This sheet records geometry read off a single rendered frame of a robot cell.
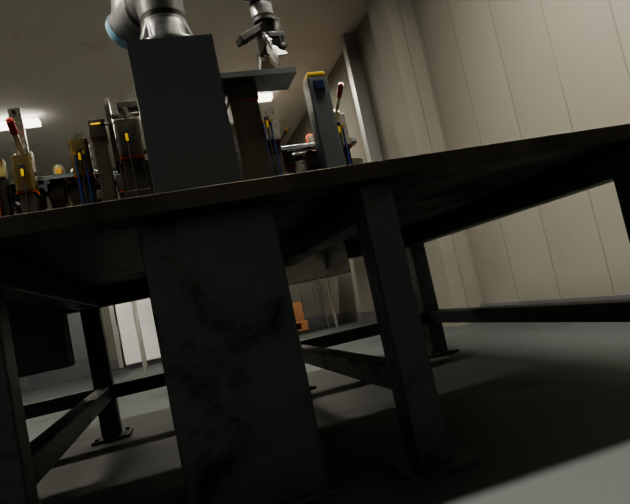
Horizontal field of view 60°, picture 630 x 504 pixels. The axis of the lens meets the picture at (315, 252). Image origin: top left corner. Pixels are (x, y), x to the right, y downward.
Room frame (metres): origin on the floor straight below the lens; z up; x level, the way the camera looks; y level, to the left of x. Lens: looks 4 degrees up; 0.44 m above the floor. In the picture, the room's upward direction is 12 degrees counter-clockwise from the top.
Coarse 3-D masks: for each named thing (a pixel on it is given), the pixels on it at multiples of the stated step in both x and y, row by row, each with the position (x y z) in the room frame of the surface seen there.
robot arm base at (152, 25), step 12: (156, 12) 1.27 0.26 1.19; (168, 12) 1.28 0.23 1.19; (180, 12) 1.31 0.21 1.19; (144, 24) 1.29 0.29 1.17; (156, 24) 1.27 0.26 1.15; (168, 24) 1.27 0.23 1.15; (180, 24) 1.29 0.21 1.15; (144, 36) 1.28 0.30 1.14; (156, 36) 1.26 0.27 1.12; (168, 36) 1.26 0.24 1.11
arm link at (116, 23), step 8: (112, 0) 1.39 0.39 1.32; (120, 0) 1.38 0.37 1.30; (112, 8) 1.40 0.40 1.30; (120, 8) 1.36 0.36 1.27; (112, 16) 1.39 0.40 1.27; (120, 16) 1.37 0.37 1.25; (112, 24) 1.40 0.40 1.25; (120, 24) 1.38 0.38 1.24; (128, 24) 1.37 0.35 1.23; (112, 32) 1.41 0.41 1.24; (120, 32) 1.40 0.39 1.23; (128, 32) 1.39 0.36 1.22; (136, 32) 1.38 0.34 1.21; (120, 40) 1.42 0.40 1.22
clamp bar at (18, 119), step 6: (12, 108) 1.68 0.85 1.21; (18, 108) 1.68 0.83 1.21; (12, 114) 1.67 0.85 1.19; (18, 114) 1.68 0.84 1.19; (18, 120) 1.68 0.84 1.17; (18, 126) 1.69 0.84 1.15; (18, 132) 1.69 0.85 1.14; (24, 132) 1.69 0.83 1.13; (24, 138) 1.70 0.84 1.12; (24, 144) 1.70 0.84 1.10
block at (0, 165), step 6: (0, 162) 1.69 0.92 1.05; (0, 168) 1.69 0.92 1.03; (6, 168) 1.72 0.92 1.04; (0, 174) 1.69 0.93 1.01; (6, 174) 1.71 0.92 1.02; (0, 180) 1.69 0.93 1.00; (6, 180) 1.72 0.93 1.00; (0, 186) 1.69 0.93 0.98; (6, 186) 1.70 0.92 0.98; (0, 192) 1.69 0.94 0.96; (6, 192) 1.69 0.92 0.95; (0, 198) 1.69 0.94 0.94; (6, 198) 1.69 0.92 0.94; (6, 204) 1.69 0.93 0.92; (6, 210) 1.69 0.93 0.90
